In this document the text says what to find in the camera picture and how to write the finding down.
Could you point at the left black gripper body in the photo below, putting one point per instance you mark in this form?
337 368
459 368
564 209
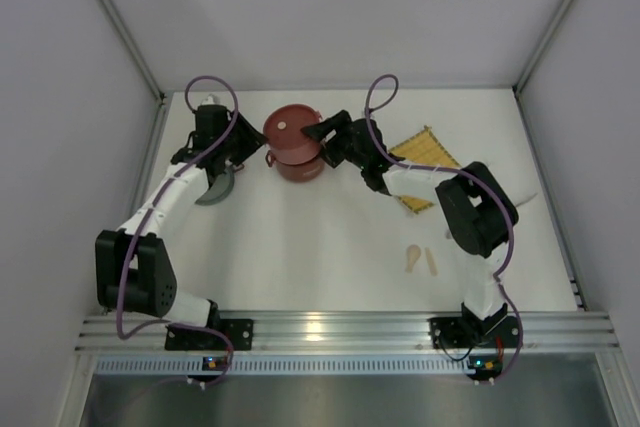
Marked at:
245 140

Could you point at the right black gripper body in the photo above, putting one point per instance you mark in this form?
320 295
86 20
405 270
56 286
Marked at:
335 137

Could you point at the pink steel-lined pot with handles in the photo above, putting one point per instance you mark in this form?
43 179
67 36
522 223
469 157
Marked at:
297 155

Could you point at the dark red lid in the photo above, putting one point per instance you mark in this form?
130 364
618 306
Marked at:
283 127

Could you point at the metal tongs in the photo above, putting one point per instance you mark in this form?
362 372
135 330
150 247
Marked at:
517 205

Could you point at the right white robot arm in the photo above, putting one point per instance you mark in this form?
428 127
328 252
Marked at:
479 215

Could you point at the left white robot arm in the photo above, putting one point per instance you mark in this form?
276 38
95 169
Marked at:
134 272

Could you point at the dark red steel-lined pot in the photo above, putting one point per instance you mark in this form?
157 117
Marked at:
301 172

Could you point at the bamboo serving mat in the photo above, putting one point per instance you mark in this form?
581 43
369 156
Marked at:
423 148

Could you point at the cream small spoon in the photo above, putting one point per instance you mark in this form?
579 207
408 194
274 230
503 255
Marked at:
413 254

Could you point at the cream small stick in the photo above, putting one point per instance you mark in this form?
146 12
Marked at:
431 263

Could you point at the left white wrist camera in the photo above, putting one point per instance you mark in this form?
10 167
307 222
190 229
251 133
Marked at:
210 100

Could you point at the grey transparent lid with handles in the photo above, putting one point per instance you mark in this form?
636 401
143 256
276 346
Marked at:
220 187

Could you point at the left black base bracket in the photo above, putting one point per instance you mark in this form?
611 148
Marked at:
237 332

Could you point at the black base bracket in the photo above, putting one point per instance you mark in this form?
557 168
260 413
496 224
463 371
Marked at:
237 332
447 332

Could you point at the aluminium mounting rail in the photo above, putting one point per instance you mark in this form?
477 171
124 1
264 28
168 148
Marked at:
316 343

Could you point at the right black base bracket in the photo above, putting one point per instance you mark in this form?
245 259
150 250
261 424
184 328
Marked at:
447 332

